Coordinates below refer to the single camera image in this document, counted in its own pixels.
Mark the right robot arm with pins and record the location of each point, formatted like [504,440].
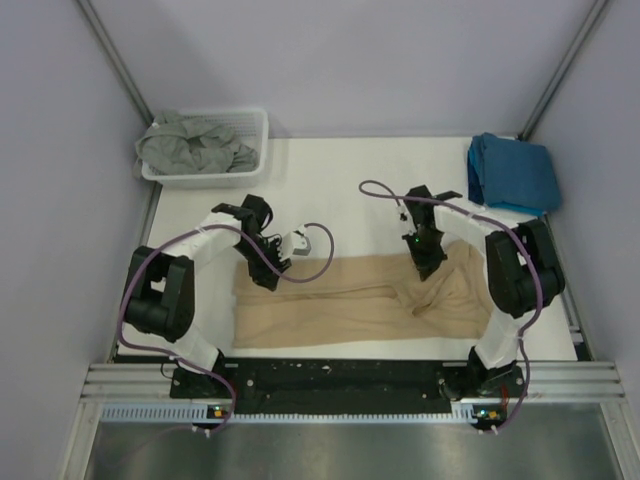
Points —
[521,269]

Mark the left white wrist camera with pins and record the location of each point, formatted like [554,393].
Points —
[295,243]

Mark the left aluminium frame post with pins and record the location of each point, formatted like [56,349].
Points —
[114,59]

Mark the beige t shirt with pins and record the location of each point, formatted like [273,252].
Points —
[368,298]

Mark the white plastic basket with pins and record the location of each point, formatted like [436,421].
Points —
[251,124]

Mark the grey slotted cable duct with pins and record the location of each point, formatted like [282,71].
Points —
[205,414]

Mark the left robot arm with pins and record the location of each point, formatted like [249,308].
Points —
[162,303]

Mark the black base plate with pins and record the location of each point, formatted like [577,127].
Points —
[346,386]

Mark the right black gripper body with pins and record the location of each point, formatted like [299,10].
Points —
[425,249]

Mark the right aluminium frame post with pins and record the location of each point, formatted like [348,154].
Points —
[595,15]

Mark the grey t shirt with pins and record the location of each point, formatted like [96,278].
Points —
[175,144]

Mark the folded blue t shirt stack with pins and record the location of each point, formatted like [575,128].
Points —
[511,174]

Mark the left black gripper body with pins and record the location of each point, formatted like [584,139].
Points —
[257,268]

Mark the aluminium frame post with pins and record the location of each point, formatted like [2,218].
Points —
[595,15]
[114,59]

